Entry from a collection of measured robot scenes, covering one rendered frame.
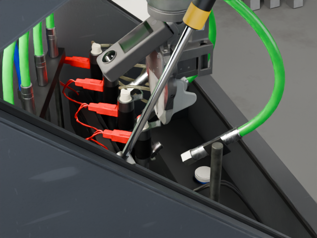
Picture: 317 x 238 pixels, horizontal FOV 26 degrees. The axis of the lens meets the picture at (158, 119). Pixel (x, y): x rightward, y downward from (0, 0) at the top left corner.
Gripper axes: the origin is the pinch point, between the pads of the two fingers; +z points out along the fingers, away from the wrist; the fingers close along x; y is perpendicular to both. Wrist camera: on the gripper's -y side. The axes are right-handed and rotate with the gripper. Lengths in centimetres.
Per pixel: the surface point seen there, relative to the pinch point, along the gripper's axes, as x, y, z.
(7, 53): -1.1, -22.0, -18.0
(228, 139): -13.5, 5.1, -4.1
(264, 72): 149, 111, 111
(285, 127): 109, 98, 111
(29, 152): -35, -26, -29
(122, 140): 1.3, -6.0, 3.8
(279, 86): -15.9, 11.1, -13.2
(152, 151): -0.5, -1.7, 6.0
